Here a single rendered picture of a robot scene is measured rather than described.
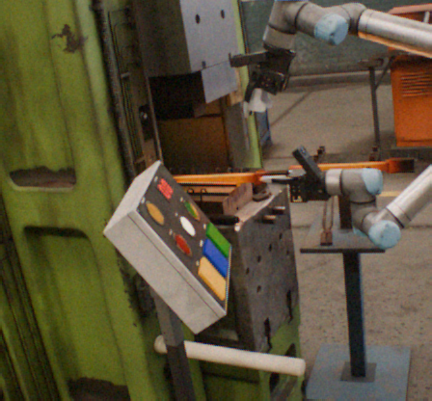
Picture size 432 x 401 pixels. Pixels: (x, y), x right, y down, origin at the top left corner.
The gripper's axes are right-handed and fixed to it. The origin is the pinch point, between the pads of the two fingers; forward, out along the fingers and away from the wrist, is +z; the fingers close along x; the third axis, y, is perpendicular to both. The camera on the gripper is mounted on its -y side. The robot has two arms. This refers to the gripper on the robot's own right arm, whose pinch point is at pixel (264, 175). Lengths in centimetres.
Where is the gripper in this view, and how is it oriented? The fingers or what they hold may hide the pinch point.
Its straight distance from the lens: 181.6
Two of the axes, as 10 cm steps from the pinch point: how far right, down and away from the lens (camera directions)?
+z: -8.7, 0.0, 5.0
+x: 4.6, -3.4, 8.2
